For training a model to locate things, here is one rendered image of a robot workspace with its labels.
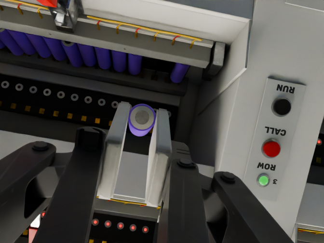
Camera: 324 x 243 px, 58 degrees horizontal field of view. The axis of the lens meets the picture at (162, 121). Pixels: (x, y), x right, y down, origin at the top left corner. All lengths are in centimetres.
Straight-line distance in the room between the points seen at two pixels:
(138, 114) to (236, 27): 17
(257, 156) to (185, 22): 15
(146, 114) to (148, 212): 22
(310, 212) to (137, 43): 26
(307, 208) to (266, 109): 12
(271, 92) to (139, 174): 16
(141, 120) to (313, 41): 20
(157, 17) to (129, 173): 16
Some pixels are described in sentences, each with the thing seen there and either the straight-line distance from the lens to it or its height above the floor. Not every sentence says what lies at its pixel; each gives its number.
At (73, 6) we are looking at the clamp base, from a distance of 31.
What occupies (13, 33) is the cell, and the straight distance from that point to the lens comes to 40.
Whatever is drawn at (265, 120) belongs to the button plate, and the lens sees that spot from 31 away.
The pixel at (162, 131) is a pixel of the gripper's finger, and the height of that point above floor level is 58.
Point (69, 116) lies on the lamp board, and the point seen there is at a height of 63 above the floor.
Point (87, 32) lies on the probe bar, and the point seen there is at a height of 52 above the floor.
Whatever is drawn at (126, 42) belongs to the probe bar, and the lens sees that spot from 33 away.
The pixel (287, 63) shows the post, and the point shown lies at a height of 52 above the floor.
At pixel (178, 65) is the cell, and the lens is 37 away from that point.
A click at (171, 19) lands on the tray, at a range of 31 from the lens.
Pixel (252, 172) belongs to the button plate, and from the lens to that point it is 32.
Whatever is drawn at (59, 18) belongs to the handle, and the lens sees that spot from 31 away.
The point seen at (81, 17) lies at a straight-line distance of 34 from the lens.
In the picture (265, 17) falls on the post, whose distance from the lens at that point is 31.
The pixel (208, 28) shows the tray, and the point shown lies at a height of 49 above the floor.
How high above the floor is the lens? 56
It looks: 8 degrees up
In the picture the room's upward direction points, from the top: 169 degrees counter-clockwise
